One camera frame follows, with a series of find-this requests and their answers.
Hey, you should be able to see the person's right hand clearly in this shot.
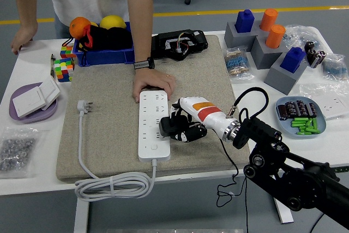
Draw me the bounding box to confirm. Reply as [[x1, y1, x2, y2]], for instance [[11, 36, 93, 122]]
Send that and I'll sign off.
[[10, 24, 38, 55]]

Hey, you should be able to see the person's left hand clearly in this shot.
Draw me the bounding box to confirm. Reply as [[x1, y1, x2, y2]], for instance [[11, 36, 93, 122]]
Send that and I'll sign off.
[[132, 68, 177, 104]]

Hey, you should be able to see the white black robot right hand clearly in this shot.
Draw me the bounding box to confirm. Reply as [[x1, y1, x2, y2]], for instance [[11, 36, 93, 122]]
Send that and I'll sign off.
[[169, 96, 238, 144]]

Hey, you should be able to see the white power strip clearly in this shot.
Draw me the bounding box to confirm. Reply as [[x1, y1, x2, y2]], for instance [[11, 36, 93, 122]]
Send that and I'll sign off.
[[137, 90, 171, 163]]

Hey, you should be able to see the black plug adapter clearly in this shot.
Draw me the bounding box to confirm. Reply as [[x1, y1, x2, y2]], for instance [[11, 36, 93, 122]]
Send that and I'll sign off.
[[159, 115, 191, 141]]

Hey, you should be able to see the thin black adapter cord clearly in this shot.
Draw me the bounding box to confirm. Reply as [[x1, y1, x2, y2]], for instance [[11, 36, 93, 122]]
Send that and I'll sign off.
[[212, 130, 248, 208]]

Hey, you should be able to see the black wrist watch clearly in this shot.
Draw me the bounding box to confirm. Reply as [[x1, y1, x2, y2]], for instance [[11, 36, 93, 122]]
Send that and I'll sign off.
[[133, 57, 155, 70]]

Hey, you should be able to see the small colourful puzzle cube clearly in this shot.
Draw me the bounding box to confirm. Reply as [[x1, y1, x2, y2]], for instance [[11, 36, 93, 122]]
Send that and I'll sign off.
[[59, 45, 77, 59]]

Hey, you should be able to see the grey-brown mat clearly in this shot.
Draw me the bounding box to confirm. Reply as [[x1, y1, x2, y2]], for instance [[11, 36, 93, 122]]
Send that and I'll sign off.
[[56, 34, 251, 183]]

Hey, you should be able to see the blue plastic bin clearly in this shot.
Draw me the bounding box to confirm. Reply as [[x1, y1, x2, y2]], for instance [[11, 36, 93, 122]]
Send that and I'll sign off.
[[73, 21, 135, 67]]

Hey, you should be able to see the large colourful puzzle cube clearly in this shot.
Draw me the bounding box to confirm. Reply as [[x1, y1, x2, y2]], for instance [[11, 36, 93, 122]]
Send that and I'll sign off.
[[53, 57, 76, 83]]

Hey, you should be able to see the black pouch with red trim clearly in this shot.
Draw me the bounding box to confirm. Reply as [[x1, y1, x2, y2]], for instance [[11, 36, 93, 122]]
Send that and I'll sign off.
[[62, 24, 134, 53]]

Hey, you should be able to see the orange fruit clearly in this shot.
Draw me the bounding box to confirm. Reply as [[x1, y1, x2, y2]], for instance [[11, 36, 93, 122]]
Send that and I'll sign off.
[[69, 16, 92, 40]]

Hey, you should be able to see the yellow lemon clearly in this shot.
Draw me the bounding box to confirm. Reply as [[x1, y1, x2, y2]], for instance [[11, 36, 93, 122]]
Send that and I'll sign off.
[[99, 15, 128, 30]]

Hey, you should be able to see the grey block holder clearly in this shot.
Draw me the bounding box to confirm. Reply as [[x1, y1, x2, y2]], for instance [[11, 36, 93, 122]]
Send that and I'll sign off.
[[224, 21, 260, 49], [253, 20, 273, 37], [263, 51, 309, 96], [250, 35, 290, 70]]

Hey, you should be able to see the black capacitor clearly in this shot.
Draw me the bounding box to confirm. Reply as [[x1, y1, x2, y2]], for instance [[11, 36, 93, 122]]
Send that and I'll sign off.
[[296, 100, 309, 116], [277, 104, 288, 121], [307, 103, 318, 118], [285, 101, 298, 118]]

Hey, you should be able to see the purple tray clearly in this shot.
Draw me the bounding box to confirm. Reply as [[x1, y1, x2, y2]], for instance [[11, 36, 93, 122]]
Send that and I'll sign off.
[[9, 82, 58, 124]]

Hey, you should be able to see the light blue plate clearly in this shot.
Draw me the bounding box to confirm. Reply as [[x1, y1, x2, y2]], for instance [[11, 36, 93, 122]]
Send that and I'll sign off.
[[274, 95, 327, 139]]

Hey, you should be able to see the blue square peg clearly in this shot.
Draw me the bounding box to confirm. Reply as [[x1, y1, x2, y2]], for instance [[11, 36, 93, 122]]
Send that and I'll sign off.
[[234, 9, 255, 33], [280, 46, 306, 74]]

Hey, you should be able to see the orange cylinder peg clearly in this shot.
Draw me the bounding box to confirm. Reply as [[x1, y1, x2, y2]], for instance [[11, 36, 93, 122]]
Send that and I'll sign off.
[[265, 24, 286, 49], [258, 8, 279, 32]]

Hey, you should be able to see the clear bag of metal nuts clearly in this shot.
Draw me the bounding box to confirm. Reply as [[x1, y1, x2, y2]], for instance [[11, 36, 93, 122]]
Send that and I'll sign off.
[[0, 126, 46, 179]]

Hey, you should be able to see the clear bag of small parts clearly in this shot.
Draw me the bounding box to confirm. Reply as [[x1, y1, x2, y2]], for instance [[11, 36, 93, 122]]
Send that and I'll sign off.
[[283, 24, 321, 51]]

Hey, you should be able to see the bag of black batteries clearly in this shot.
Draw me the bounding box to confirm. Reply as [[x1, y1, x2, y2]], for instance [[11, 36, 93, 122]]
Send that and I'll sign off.
[[304, 41, 327, 69]]

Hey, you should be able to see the white socket in clear bag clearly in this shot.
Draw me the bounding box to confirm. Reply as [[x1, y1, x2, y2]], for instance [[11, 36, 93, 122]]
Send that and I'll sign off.
[[299, 82, 349, 121]]

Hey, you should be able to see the white table leg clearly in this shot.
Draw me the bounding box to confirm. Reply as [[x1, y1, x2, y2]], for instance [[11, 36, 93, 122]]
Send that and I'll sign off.
[[73, 199, 91, 233], [272, 197, 294, 224]]

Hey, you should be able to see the clear bag of blue resistors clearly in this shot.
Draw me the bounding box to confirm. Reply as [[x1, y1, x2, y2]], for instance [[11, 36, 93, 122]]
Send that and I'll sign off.
[[321, 52, 349, 81]]

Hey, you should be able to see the black electronic device with wires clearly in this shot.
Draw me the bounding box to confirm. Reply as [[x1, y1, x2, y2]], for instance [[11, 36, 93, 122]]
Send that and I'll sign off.
[[151, 29, 209, 61]]

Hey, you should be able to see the white wall switch panel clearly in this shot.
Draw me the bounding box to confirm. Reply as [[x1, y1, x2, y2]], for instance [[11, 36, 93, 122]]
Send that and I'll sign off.
[[12, 86, 47, 118], [38, 76, 61, 111]]

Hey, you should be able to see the white power cord with plug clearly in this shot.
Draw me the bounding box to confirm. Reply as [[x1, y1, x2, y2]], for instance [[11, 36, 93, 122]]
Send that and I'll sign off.
[[74, 99, 158, 202]]

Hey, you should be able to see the black hanging cable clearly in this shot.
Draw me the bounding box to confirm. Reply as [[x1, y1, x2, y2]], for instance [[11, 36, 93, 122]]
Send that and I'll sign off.
[[244, 176, 250, 233]]

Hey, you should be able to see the thin black floor cable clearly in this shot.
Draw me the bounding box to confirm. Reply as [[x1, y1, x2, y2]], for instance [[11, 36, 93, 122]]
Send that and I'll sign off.
[[310, 212, 327, 233]]

